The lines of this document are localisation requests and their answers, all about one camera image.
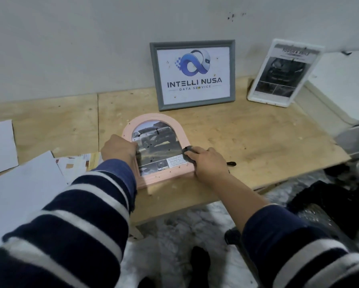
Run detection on person's left hand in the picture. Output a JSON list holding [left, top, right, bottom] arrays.
[[100, 134, 138, 170]]

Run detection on person's right hand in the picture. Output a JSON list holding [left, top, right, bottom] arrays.
[[184, 146, 230, 185]]

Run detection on black cleaning cloth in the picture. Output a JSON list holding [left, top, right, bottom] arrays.
[[182, 145, 237, 168]]

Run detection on double-sided arched brochure picture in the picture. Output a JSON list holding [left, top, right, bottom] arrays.
[[131, 120, 188, 177]]

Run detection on pink arched photo frame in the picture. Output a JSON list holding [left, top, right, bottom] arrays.
[[121, 113, 196, 189]]

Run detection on cut brochure pages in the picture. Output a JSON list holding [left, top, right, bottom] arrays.
[[55, 152, 103, 185]]

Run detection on grey rectangular photo frame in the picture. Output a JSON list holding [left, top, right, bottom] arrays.
[[149, 40, 236, 112]]

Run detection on white rectangular photo frame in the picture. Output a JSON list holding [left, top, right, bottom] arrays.
[[247, 38, 325, 108]]

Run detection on large white paper sheet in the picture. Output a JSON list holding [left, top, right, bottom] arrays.
[[0, 151, 69, 252]]

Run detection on white cut paper sheet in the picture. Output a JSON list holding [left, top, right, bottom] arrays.
[[0, 119, 19, 177]]

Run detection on person's right forearm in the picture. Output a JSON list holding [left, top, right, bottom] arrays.
[[211, 180, 359, 288]]

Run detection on person's left forearm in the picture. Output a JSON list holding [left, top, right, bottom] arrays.
[[0, 159, 137, 288]]

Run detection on person's black shoe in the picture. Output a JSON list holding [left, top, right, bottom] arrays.
[[188, 246, 211, 288]]

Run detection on black stool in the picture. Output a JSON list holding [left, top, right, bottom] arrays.
[[224, 226, 258, 288]]

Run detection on black bag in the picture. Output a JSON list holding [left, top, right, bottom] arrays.
[[287, 180, 359, 240]]

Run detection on white cabinet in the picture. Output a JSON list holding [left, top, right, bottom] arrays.
[[295, 50, 359, 161]]

